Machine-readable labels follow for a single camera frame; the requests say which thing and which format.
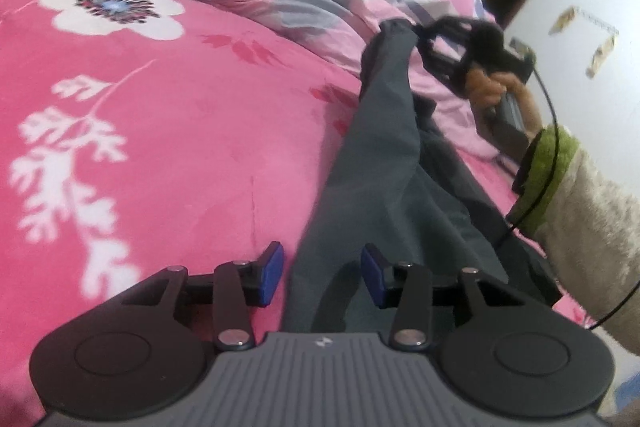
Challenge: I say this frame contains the dark grey trousers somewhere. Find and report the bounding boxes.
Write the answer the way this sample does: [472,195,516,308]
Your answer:
[281,20,561,334]

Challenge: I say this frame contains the person right hand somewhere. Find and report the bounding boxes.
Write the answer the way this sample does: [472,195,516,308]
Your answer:
[465,67,542,142]

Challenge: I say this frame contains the pink floral fleece blanket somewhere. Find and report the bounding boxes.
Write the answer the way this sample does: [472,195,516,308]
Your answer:
[0,0,601,417]

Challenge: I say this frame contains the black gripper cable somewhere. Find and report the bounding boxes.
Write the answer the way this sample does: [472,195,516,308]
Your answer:
[494,65,640,333]

